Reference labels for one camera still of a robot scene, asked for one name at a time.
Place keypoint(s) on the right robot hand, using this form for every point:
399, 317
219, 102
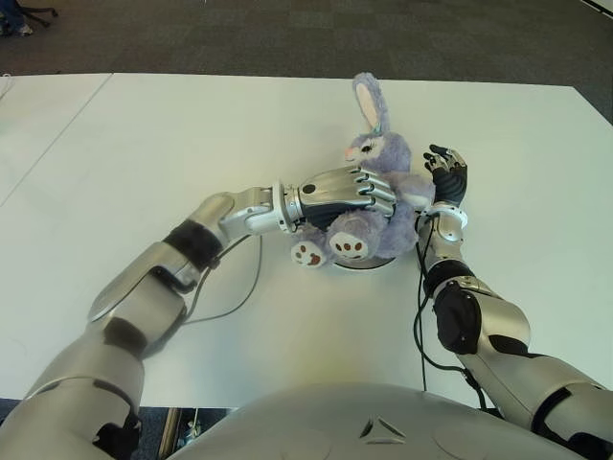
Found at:
450, 184

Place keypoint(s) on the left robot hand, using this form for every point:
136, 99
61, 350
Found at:
335, 191

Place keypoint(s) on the purple plush bunny doll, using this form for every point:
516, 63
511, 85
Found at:
388, 153

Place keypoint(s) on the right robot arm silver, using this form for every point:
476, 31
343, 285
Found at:
498, 326

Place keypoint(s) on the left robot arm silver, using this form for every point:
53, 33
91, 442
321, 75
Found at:
143, 287

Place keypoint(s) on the white plate black rim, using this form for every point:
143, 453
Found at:
369, 266

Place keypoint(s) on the white board panel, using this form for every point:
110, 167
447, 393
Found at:
601, 5

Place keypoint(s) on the grey robot torso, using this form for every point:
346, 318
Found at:
373, 426

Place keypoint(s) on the metal table leg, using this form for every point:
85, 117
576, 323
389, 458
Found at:
171, 429

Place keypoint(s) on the black office chair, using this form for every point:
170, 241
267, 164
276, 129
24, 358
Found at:
40, 12

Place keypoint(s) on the person leg with sneaker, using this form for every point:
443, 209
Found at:
14, 21

